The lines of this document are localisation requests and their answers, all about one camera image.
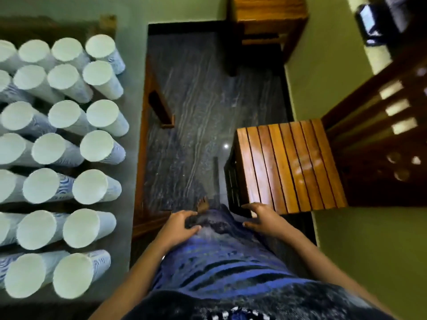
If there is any person's left hand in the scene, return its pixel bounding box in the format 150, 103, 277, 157
157, 210, 203, 256

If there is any person's right hand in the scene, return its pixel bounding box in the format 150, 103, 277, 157
241, 202, 286, 241

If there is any person's left forearm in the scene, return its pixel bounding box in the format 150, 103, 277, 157
87, 241, 175, 320

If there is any person's right forearm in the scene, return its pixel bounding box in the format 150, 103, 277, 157
275, 228, 402, 320

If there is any blue patterned garment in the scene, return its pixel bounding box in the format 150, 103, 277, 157
123, 203, 397, 320

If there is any wooden slatted chair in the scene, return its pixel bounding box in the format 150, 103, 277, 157
224, 39, 427, 218

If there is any wooden table with grey top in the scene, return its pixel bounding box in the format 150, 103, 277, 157
0, 15, 176, 320

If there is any group of white paper cup stacks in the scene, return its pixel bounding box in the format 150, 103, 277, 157
0, 34, 130, 300

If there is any wooden stool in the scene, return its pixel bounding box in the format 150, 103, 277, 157
228, 0, 309, 76

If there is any black glossy object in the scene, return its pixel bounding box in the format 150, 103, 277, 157
354, 0, 427, 48

